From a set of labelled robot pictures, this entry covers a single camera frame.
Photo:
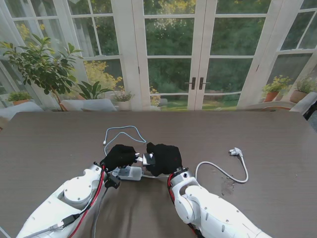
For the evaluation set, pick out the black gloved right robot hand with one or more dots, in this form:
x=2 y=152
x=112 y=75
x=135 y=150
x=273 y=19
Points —
x=167 y=158

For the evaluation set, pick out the small plant in white pot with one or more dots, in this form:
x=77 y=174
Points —
x=123 y=98

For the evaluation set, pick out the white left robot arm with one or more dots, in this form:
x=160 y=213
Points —
x=74 y=193

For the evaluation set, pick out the white glazed door leaf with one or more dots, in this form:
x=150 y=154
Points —
x=205 y=49
x=141 y=49

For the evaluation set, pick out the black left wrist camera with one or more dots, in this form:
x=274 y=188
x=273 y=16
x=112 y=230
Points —
x=113 y=182

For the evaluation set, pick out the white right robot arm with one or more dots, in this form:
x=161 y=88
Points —
x=198 y=205

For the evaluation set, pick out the white armchair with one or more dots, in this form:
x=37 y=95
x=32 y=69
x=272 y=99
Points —
x=305 y=99

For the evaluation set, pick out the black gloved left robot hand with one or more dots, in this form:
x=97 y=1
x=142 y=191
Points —
x=119 y=156

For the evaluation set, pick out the grey USB charger adapter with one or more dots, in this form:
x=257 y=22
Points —
x=148 y=160

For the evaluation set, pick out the small plant in terracotta pot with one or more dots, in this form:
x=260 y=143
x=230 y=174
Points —
x=18 y=96

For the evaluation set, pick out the white rectangular planter box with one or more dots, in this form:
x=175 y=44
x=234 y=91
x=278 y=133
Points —
x=89 y=104

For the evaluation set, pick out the yellow flowering plant terracotta pot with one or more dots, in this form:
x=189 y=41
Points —
x=272 y=95

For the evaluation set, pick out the green plant in tan pot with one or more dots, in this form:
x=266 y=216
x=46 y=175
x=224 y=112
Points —
x=298 y=96

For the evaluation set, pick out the tall leafy potted tree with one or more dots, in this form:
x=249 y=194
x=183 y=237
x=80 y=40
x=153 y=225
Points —
x=42 y=67

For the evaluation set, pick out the broad-leaf green plant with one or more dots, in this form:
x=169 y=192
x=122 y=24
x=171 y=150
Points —
x=92 y=90

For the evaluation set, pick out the pale grey sofa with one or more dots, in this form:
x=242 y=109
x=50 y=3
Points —
x=22 y=107

